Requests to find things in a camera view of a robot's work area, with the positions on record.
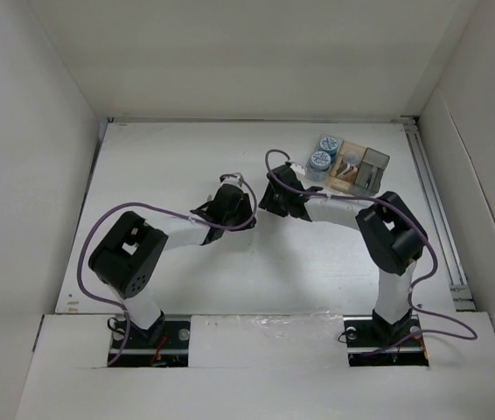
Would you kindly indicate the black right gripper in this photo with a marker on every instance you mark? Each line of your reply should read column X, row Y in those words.
column 267, row 201

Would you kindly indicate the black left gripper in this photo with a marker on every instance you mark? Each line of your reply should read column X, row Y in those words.
column 244, row 207

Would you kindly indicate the clear jar of paper clips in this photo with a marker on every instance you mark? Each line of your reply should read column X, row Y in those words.
column 352, row 158

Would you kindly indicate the black pen refill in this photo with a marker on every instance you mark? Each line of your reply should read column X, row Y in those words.
column 371, row 177

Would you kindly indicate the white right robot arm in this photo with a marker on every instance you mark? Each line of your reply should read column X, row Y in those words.
column 392, row 236

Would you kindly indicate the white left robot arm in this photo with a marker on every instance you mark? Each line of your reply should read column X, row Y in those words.
column 126, row 257

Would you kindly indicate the clear plastic bin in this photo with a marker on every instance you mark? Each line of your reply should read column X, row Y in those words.
column 323, row 157

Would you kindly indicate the grey plastic bin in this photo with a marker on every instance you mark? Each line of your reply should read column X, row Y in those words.
column 370, row 158

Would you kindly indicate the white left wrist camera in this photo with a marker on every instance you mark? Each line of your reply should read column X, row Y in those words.
column 234, row 179

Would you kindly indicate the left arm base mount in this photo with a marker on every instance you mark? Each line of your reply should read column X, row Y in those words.
column 168, row 349

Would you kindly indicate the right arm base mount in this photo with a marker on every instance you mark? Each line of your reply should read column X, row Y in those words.
column 367, row 346

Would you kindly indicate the aluminium rail on right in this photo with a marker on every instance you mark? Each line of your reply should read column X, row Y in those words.
column 447, row 250

